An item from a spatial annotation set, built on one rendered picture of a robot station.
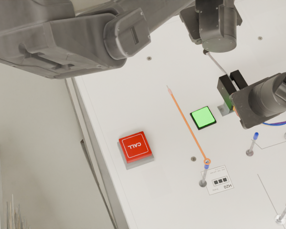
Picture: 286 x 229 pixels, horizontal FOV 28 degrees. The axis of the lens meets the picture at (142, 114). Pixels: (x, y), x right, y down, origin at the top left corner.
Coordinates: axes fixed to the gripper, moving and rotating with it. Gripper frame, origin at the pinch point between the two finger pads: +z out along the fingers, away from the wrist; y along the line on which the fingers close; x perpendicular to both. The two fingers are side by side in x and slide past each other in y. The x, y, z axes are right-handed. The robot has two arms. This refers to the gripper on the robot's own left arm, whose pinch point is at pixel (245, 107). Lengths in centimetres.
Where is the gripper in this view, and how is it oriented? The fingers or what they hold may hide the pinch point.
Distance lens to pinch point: 107.8
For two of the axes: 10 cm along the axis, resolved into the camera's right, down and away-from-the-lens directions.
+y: 8.9, -4.0, 2.0
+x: -4.2, -9.1, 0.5
